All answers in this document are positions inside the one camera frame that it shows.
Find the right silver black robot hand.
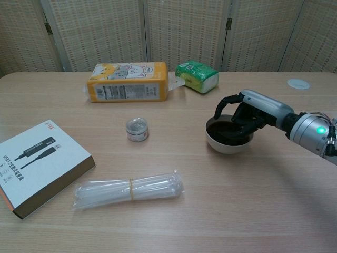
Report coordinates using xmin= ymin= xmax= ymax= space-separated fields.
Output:
xmin=213 ymin=89 xmax=294 ymax=138

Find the white bowl of dark liquid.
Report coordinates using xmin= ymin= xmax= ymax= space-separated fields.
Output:
xmin=205 ymin=114 xmax=255 ymax=155

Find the white round table grommet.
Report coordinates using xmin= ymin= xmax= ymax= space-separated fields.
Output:
xmin=286 ymin=78 xmax=311 ymax=90

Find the green tissue pack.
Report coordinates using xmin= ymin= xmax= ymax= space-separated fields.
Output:
xmin=175 ymin=60 xmax=220 ymax=94

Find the woven folding screen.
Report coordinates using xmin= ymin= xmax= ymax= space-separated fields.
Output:
xmin=0 ymin=0 xmax=337 ymax=73

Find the small round clear tin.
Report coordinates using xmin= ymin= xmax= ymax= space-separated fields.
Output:
xmin=125 ymin=118 xmax=150 ymax=143

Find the yellow cat print tissue pack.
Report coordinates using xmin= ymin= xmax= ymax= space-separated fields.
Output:
xmin=82 ymin=61 xmax=185 ymax=104

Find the yellow rubber band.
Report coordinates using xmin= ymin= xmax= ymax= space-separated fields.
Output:
xmin=128 ymin=178 xmax=136 ymax=202

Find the clear wrapped straw bundle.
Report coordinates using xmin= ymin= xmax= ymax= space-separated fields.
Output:
xmin=70 ymin=169 xmax=185 ymax=211

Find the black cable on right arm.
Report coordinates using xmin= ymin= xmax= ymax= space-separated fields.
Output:
xmin=315 ymin=112 xmax=337 ymax=157

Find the white USB cable box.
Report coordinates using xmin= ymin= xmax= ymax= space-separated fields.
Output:
xmin=0 ymin=120 xmax=96 ymax=219

